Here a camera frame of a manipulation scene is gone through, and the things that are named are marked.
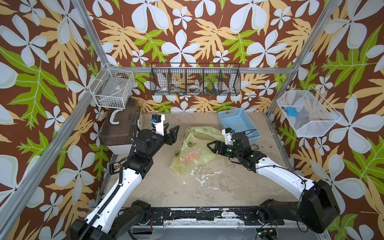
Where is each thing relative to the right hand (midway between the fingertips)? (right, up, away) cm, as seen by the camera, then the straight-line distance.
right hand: (210, 145), depth 80 cm
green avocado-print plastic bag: (-9, -2, -5) cm, 10 cm away
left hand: (-19, +12, -10) cm, 24 cm away
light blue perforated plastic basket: (+27, +16, +37) cm, 49 cm away
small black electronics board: (+27, -42, -8) cm, 51 cm away
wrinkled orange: (-9, -5, -5) cm, 12 cm away
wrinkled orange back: (-11, -6, -5) cm, 14 cm away
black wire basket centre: (-8, +42, +17) cm, 46 cm away
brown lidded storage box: (-53, +7, +5) cm, 54 cm away
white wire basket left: (-56, +33, +6) cm, 66 cm away
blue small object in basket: (+49, +19, +6) cm, 53 cm away
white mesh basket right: (+56, +18, +2) cm, 59 cm away
